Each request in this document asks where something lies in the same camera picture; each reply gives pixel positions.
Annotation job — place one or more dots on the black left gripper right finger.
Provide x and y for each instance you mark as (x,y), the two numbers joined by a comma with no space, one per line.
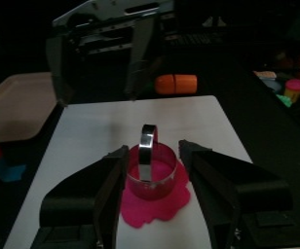
(235,191)

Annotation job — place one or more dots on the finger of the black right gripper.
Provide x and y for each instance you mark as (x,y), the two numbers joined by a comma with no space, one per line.
(60,71)
(140,58)

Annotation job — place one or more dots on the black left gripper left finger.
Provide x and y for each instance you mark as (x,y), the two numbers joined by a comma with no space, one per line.
(79,201)

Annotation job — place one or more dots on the round metal dough cutter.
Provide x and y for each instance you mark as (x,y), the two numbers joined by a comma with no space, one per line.
(145,152)

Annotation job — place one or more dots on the green dough lump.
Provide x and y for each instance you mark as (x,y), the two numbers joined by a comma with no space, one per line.
(284,100)

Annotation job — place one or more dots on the yellow dough can pink lid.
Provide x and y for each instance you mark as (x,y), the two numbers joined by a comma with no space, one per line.
(295,89)

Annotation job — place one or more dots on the orange capsule-shaped toy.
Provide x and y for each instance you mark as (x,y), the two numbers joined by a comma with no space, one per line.
(176,84)

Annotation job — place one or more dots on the beige plastic tray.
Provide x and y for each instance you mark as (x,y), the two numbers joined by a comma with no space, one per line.
(18,103)

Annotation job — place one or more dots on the blue tape patch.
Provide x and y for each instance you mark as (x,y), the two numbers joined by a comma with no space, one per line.
(12,170)

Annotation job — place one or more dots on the white cutting board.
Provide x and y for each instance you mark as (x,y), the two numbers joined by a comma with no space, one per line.
(105,123)

